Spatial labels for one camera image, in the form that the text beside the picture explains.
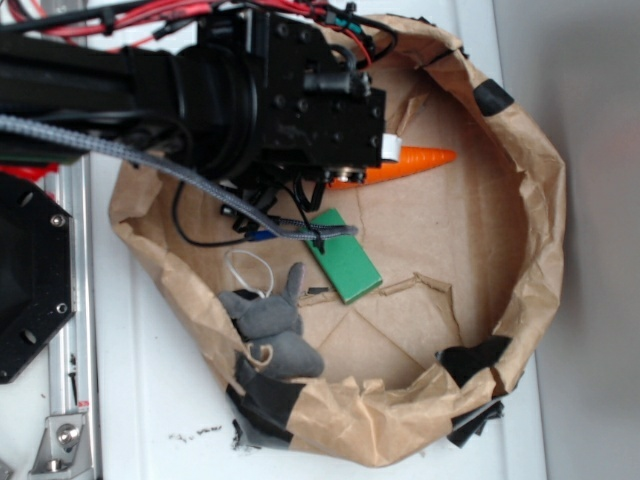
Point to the brown paper bag tray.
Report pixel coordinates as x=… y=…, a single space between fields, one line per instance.
x=470 y=254

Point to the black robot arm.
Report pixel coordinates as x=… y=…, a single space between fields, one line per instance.
x=149 y=100

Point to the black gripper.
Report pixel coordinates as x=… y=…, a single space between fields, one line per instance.
x=289 y=101

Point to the aluminium extrusion rail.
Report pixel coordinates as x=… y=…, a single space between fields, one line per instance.
x=73 y=379

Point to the orange toy carrot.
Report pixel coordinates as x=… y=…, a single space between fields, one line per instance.
x=412 y=160

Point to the metal corner bracket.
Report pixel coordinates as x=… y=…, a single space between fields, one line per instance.
x=64 y=450

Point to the green rectangular block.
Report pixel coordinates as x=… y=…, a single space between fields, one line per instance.
x=347 y=266

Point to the grey plush toy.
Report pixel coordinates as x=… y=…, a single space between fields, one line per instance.
x=273 y=328

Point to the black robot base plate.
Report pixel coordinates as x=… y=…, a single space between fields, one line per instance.
x=36 y=273

